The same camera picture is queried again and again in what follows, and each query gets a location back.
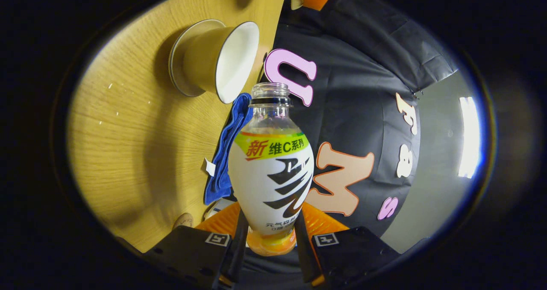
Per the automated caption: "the white saucer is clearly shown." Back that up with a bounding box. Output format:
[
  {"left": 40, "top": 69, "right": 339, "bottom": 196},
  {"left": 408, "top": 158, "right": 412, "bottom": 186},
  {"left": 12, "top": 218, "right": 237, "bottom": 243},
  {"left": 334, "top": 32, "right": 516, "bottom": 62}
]
[{"left": 168, "top": 19, "right": 226, "bottom": 97}]

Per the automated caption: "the white label water bottle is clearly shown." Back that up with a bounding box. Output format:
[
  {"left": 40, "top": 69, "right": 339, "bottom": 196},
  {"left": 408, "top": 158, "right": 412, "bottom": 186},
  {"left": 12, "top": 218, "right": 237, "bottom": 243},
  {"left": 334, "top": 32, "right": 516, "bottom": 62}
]
[{"left": 228, "top": 82, "right": 315, "bottom": 256}]

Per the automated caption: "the white teacup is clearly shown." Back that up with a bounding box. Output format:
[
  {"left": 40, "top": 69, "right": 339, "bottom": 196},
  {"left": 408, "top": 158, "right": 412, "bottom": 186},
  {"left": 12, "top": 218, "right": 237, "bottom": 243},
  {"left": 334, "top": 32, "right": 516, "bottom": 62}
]
[{"left": 184, "top": 21, "right": 260, "bottom": 104}]

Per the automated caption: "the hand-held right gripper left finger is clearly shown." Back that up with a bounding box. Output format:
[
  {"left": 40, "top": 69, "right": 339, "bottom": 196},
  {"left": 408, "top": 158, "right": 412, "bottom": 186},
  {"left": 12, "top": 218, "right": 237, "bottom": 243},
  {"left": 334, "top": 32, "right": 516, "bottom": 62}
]
[{"left": 143, "top": 200, "right": 249, "bottom": 290}]

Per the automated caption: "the blue towel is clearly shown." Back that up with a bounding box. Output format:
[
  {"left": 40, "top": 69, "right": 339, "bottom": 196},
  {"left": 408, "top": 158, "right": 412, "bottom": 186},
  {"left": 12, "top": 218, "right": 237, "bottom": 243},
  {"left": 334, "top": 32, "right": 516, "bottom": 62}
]
[{"left": 202, "top": 93, "right": 253, "bottom": 205}]

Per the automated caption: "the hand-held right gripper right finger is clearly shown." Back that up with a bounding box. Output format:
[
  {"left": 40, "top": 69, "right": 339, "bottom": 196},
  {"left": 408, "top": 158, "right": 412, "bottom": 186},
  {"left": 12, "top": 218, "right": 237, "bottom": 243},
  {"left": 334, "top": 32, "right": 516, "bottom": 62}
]
[{"left": 295, "top": 202, "right": 402, "bottom": 288}]

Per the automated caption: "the black backdrop cloth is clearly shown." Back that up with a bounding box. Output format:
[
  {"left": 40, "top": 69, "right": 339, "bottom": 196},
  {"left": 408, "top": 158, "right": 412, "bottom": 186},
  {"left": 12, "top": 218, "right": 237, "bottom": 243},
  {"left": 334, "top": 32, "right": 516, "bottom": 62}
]
[{"left": 239, "top": 0, "right": 460, "bottom": 275}]

